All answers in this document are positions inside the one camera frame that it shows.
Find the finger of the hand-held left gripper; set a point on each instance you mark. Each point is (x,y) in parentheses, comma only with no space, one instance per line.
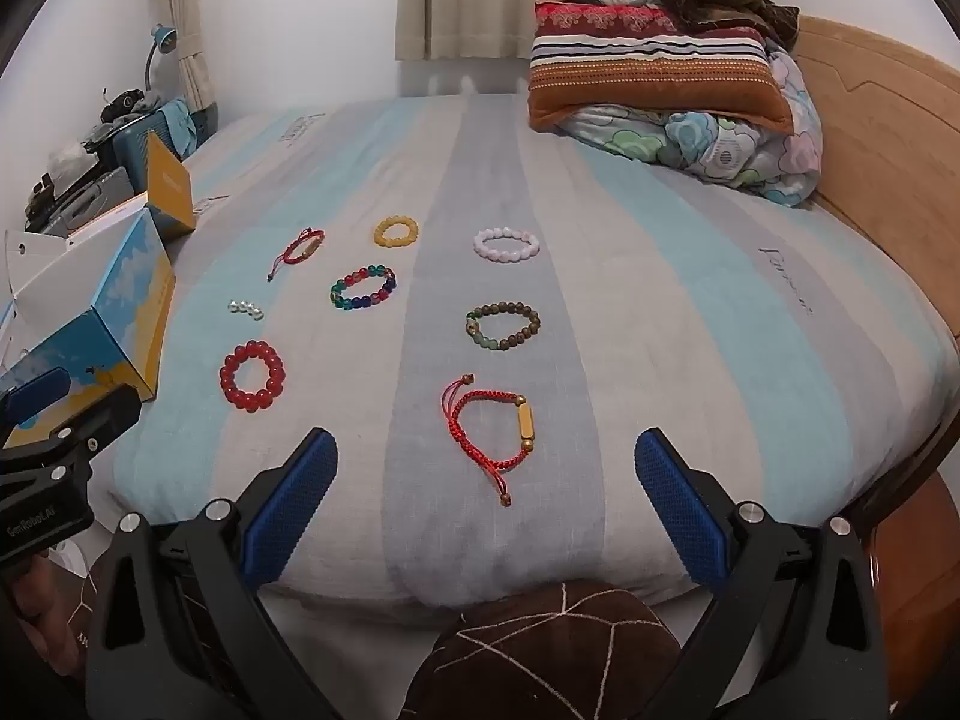
(97,416)
(37,388)

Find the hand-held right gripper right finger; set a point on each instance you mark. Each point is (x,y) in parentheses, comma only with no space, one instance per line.
(679,510)

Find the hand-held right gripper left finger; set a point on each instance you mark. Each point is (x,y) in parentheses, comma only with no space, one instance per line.
(294,495)

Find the white cardboard box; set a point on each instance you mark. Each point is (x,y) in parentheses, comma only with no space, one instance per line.
(112,315)

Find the pearl earrings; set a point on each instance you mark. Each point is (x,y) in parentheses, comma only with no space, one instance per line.
(244,307)

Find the person's left hand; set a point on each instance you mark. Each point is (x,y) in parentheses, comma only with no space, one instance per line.
(34,607)

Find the striped bed sheet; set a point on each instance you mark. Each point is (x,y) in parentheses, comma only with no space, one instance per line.
(637,315)

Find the grey suitcase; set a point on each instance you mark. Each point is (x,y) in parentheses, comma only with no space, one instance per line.
(90,195)

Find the brown patterned cushion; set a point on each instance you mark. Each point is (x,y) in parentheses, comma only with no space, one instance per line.
(525,660)

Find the teal suitcase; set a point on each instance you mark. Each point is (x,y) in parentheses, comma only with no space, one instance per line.
(142,136)

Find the black bag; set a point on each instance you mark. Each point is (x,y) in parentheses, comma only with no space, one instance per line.
(120,106)

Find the light blue cloth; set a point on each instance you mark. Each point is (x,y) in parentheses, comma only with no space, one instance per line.
(182,118)

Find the floral quilt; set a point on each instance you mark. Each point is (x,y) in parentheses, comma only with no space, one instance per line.
(720,142)

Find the blue desk lamp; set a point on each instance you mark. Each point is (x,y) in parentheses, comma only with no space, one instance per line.
(161,37)

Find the beige tied curtain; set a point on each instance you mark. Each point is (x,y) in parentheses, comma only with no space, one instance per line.
(187,15)

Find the striped folded blankets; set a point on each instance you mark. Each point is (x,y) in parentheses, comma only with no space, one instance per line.
(652,67)

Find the wooden bed frame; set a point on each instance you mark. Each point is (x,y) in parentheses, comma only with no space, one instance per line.
(877,127)

